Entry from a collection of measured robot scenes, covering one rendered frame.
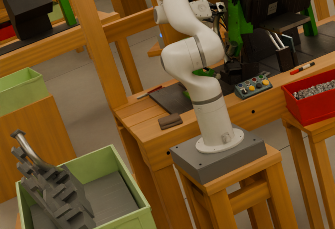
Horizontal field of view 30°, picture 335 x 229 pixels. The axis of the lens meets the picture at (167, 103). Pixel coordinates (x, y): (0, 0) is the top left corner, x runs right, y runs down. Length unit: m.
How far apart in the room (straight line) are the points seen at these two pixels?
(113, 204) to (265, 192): 0.57
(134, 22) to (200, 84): 1.05
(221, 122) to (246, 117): 0.47
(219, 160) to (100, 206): 0.48
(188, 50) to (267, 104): 0.70
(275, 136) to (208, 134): 2.13
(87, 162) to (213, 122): 0.57
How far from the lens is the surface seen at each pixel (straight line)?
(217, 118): 2.31
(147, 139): 2.66
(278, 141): 4.37
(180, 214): 2.83
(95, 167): 2.59
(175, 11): 2.35
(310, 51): 3.15
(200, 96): 2.28
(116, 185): 2.49
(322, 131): 2.60
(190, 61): 2.23
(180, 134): 2.68
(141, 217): 2.04
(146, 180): 3.39
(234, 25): 2.97
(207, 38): 2.25
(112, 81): 3.17
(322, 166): 2.66
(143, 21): 3.25
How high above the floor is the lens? 1.92
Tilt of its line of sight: 20 degrees down
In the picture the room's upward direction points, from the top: 18 degrees counter-clockwise
